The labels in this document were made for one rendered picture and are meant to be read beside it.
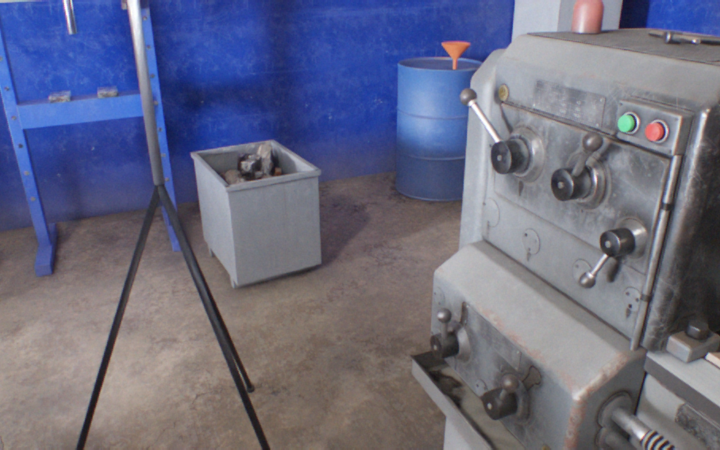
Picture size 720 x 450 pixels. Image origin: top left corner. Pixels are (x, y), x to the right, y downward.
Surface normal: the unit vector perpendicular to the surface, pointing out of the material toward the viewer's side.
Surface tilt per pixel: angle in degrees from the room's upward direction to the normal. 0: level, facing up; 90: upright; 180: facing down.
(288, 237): 90
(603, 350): 32
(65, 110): 90
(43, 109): 90
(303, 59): 90
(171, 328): 0
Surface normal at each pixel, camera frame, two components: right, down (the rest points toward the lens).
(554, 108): -0.92, 0.17
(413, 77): -0.69, 0.30
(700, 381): -0.54, -0.64
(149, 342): 0.00, -0.91
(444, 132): 0.02, 0.41
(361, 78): 0.40, 0.37
